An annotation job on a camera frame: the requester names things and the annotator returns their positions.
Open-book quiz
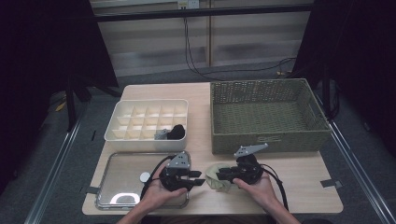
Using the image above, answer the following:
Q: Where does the clear plastic lid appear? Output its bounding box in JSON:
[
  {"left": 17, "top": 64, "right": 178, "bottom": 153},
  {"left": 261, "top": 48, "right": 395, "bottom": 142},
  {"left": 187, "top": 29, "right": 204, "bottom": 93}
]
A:
[{"left": 95, "top": 150, "right": 191, "bottom": 210}]

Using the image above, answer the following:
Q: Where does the person's right hand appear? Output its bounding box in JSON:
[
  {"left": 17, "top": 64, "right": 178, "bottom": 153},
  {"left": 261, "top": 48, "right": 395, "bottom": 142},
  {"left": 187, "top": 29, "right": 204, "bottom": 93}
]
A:
[{"left": 232, "top": 171, "right": 280, "bottom": 213}]

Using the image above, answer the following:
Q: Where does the grey sock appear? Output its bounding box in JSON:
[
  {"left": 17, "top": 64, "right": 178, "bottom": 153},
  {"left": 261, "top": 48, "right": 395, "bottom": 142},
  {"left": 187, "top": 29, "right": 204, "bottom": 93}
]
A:
[{"left": 154, "top": 128, "right": 171, "bottom": 141}]

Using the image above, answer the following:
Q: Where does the white wall socket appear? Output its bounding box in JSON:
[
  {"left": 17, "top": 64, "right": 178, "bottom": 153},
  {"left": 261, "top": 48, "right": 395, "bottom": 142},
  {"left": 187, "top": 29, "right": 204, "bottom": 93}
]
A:
[{"left": 177, "top": 0, "right": 200, "bottom": 9}]

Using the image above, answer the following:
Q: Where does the person's left hand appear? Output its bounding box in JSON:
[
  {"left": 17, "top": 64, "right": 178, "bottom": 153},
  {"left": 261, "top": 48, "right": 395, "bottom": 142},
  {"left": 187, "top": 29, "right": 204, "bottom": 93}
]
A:
[{"left": 138, "top": 166, "right": 189, "bottom": 214}]

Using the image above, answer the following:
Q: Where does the hand-held gripper cable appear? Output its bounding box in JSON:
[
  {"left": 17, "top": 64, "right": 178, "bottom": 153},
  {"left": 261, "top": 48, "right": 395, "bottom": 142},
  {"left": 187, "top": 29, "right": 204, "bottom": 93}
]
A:
[
  {"left": 261, "top": 162, "right": 290, "bottom": 212},
  {"left": 139, "top": 154, "right": 176, "bottom": 200}
]

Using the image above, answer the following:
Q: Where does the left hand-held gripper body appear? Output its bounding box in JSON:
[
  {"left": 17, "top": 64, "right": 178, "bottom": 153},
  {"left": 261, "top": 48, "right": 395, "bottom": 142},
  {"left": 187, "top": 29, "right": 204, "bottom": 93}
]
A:
[{"left": 159, "top": 150, "right": 191, "bottom": 192}]

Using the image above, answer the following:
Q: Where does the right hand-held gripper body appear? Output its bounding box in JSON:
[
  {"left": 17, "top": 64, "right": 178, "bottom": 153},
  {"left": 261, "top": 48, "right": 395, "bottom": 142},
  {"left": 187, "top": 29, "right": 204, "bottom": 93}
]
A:
[{"left": 233, "top": 142, "right": 269, "bottom": 185}]

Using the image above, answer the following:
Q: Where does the black wall cable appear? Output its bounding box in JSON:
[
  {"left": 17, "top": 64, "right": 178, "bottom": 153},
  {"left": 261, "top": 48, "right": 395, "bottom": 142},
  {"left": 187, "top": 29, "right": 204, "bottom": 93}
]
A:
[{"left": 183, "top": 17, "right": 297, "bottom": 82}]

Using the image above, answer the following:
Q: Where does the right hand-held gripper cable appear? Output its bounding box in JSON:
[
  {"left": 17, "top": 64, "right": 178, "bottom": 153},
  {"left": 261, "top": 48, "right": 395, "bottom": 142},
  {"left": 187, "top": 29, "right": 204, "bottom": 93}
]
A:
[{"left": 261, "top": 162, "right": 290, "bottom": 212}]

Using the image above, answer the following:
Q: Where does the beige sock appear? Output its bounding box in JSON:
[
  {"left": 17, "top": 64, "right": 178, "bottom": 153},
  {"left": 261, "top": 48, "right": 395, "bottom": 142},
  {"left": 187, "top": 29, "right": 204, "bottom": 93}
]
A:
[
  {"left": 205, "top": 163, "right": 233, "bottom": 192},
  {"left": 206, "top": 178, "right": 233, "bottom": 192}
]

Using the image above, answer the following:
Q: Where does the black sock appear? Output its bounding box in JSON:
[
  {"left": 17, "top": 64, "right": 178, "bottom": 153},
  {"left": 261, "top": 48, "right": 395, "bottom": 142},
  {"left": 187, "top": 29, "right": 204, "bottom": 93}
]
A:
[{"left": 166, "top": 124, "right": 187, "bottom": 141}]

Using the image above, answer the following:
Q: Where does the white divided storage box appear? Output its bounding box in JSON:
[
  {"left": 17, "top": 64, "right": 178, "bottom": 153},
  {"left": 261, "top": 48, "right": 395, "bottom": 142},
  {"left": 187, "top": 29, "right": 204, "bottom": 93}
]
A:
[{"left": 103, "top": 98, "right": 191, "bottom": 152}]

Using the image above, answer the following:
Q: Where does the black metal stand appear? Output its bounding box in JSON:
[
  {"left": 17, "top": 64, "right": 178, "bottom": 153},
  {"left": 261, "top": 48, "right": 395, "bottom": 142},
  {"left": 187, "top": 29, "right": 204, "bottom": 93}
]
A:
[
  {"left": 64, "top": 74, "right": 122, "bottom": 133},
  {"left": 320, "top": 59, "right": 340, "bottom": 120}
]

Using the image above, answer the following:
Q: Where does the black curtain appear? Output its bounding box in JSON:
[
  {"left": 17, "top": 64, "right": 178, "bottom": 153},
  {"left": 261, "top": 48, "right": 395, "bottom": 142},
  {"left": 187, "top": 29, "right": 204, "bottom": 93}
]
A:
[
  {"left": 0, "top": 0, "right": 120, "bottom": 188},
  {"left": 292, "top": 0, "right": 396, "bottom": 157}
]

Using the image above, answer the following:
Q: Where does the black horizontal bar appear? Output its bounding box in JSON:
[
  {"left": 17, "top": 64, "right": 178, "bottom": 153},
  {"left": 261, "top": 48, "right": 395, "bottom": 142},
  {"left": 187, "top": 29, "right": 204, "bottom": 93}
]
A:
[{"left": 92, "top": 3, "right": 316, "bottom": 22}]

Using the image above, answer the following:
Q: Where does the left hand-held gripper cable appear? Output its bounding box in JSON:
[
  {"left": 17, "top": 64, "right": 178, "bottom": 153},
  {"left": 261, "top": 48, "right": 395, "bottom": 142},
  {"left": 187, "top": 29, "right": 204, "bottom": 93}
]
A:
[{"left": 139, "top": 154, "right": 176, "bottom": 200}]

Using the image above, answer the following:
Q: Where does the green woven basket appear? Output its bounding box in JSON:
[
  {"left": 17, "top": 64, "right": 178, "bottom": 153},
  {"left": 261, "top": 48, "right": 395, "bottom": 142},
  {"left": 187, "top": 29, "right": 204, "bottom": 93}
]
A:
[{"left": 209, "top": 77, "right": 332, "bottom": 156}]

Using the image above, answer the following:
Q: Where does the metal floor rail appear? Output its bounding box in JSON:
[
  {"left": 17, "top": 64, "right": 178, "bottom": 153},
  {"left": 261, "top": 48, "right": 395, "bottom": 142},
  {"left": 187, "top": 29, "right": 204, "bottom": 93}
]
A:
[
  {"left": 24, "top": 118, "right": 83, "bottom": 224},
  {"left": 314, "top": 92, "right": 396, "bottom": 224}
]

